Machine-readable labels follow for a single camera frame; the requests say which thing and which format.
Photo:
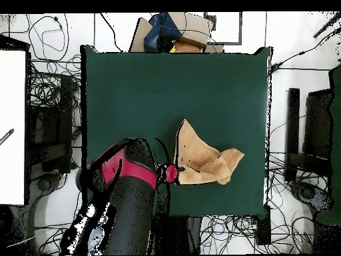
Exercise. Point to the black equipment rack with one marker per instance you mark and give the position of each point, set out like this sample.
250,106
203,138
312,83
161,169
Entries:
58,128

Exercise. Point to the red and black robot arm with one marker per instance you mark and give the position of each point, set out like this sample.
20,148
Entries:
128,192

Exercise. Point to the peach terry towel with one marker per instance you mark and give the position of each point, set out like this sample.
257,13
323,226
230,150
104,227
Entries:
197,154

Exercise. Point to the blue cloth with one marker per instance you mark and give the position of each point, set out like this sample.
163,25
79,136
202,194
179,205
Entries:
159,32

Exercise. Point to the orange and yellow item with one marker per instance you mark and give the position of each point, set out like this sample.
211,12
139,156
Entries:
186,48

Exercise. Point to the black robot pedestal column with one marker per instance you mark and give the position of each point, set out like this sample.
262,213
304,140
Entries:
181,234

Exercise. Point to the white board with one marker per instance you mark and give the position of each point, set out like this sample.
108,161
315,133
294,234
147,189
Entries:
12,128

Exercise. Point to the brown cardboard box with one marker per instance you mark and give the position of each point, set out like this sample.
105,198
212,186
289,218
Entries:
194,25

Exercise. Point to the dark green table cloth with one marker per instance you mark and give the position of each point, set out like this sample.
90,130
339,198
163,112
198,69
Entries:
186,93

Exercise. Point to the black rectangular frame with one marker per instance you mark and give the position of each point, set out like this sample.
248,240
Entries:
241,29

